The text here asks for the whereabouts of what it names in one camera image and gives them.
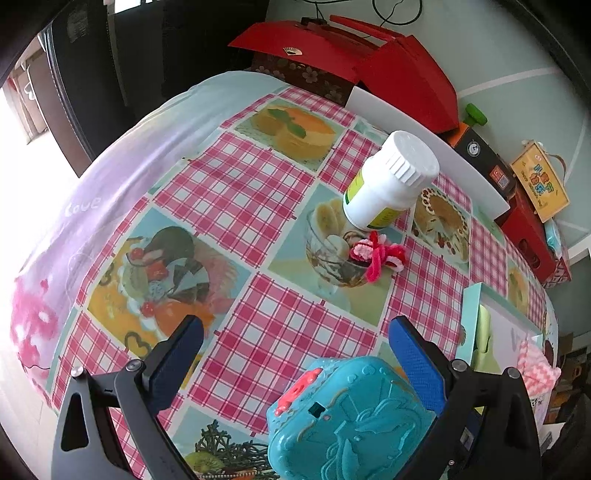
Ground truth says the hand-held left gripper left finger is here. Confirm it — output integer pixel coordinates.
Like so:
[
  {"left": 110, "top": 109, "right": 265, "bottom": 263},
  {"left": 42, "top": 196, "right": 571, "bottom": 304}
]
[{"left": 51, "top": 315, "right": 205, "bottom": 480}]

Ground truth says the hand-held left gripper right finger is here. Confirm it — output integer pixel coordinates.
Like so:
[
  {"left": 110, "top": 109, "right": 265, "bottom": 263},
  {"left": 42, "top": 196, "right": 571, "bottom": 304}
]
[{"left": 387, "top": 315, "right": 542, "bottom": 480}]

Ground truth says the teal plastic toy case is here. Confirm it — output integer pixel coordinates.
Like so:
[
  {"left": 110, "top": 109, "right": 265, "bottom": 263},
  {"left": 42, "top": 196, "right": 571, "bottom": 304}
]
[{"left": 266, "top": 355, "right": 438, "bottom": 480}]

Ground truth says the shallow teal box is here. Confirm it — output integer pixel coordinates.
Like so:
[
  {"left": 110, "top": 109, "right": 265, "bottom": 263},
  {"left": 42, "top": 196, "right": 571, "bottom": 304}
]
[{"left": 455, "top": 283, "right": 561, "bottom": 411}]

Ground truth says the pink chevron cloth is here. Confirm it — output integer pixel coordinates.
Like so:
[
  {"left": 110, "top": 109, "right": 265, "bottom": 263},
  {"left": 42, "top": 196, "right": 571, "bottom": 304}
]
[{"left": 516, "top": 342, "right": 561, "bottom": 398}]

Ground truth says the light green cloth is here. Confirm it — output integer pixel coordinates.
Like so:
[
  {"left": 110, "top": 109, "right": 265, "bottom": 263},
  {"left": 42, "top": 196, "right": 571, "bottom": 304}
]
[{"left": 471, "top": 302, "right": 504, "bottom": 374}]

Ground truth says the cardboard box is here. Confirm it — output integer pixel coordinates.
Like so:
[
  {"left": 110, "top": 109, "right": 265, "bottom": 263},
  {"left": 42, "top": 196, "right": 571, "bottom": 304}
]
[{"left": 551, "top": 332, "right": 591, "bottom": 421}]

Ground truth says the white plastic bottle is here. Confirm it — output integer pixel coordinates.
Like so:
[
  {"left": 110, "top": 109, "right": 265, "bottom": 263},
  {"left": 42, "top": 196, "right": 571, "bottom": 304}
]
[{"left": 342, "top": 130, "right": 440, "bottom": 232}]

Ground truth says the red patterned box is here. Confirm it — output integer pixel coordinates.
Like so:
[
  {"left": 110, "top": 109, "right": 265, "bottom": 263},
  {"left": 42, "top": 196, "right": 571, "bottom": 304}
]
[{"left": 542, "top": 256, "right": 573, "bottom": 289}]

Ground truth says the red carton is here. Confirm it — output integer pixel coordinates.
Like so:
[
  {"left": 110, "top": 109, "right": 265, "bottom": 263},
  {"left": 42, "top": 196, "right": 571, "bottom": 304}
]
[{"left": 496, "top": 187, "right": 557, "bottom": 284}]

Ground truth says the wet wipes pack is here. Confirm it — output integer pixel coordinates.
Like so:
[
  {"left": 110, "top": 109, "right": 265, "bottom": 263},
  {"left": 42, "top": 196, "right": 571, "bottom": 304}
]
[{"left": 545, "top": 219, "right": 563, "bottom": 252}]

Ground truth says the white board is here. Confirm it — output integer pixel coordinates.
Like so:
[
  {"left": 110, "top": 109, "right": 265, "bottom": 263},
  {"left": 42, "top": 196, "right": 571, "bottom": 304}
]
[{"left": 346, "top": 85, "right": 512, "bottom": 222}]

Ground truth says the long black box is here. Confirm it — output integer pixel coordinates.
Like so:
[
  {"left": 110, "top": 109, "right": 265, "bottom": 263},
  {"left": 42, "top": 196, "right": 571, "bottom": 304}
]
[{"left": 450, "top": 124, "right": 518, "bottom": 201}]

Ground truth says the black furniture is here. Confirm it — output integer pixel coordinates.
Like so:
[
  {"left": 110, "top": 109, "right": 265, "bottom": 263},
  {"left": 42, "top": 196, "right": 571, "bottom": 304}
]
[{"left": 37, "top": 0, "right": 273, "bottom": 178}]

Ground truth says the red floral gift box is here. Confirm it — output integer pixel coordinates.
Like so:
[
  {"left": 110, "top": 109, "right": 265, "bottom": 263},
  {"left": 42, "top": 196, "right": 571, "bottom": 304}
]
[{"left": 228, "top": 22, "right": 361, "bottom": 106}]

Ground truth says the pink fuzzy hair tie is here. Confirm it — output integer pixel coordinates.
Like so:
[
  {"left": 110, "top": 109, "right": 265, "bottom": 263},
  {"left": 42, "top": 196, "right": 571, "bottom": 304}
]
[{"left": 348, "top": 231, "right": 407, "bottom": 283}]

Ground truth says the wooden case with handle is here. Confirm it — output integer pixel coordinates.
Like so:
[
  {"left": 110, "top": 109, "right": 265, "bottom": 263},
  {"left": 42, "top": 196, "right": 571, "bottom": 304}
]
[{"left": 510, "top": 140, "right": 571, "bottom": 223}]

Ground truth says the black looped cable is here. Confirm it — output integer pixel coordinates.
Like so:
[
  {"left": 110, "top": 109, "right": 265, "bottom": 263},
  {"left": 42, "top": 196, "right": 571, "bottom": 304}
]
[{"left": 372, "top": 0, "right": 423, "bottom": 26}]

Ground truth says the black plug cable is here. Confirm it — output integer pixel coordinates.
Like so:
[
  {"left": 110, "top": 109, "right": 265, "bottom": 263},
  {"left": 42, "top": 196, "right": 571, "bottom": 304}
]
[{"left": 300, "top": 0, "right": 325, "bottom": 27}]

